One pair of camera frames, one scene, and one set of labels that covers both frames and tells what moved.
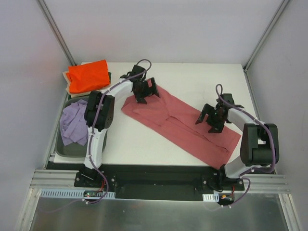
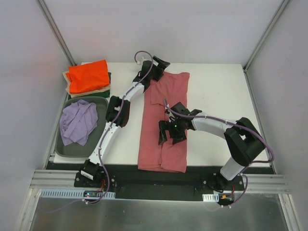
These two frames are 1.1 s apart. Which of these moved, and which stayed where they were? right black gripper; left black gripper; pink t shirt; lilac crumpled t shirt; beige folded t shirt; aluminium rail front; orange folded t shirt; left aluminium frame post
Moved: pink t shirt; left black gripper; right black gripper
Stayed: lilac crumpled t shirt; beige folded t shirt; aluminium rail front; orange folded t shirt; left aluminium frame post
